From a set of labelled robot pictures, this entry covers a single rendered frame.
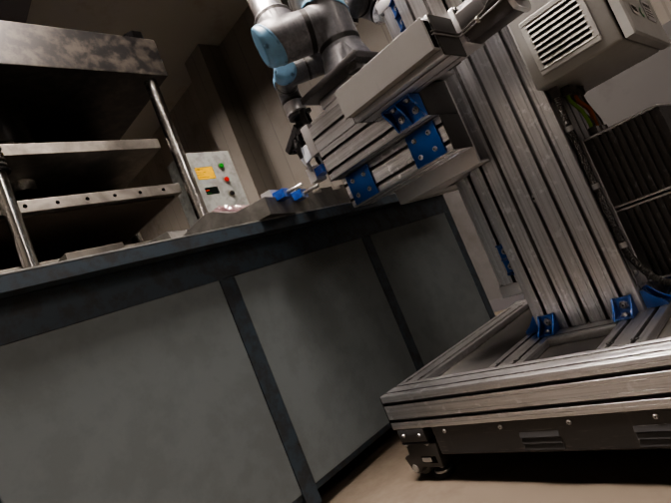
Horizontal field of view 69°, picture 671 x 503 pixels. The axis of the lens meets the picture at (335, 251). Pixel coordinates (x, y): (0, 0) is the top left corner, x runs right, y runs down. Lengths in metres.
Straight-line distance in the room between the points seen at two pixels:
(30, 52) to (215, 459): 1.77
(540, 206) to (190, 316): 0.90
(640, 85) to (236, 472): 2.53
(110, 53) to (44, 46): 0.27
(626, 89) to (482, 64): 1.72
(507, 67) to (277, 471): 1.14
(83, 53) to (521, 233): 1.96
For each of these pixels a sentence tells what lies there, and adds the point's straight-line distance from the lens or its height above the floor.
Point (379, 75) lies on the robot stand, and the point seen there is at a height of 0.91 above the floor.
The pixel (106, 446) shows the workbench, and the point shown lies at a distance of 1.17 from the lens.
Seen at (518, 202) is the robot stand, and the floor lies 0.56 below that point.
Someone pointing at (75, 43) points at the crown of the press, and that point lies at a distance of 2.53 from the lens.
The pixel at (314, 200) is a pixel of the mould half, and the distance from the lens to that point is 1.71.
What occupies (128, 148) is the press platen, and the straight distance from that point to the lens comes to 2.47.
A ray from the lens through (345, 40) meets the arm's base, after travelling 1.37.
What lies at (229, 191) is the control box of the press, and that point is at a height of 1.23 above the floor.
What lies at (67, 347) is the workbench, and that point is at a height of 0.63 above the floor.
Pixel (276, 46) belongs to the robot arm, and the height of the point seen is 1.17.
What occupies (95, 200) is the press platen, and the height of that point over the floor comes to 1.25.
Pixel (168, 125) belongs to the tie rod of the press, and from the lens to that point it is 2.51.
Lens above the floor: 0.52
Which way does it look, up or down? 4 degrees up
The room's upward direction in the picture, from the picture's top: 22 degrees counter-clockwise
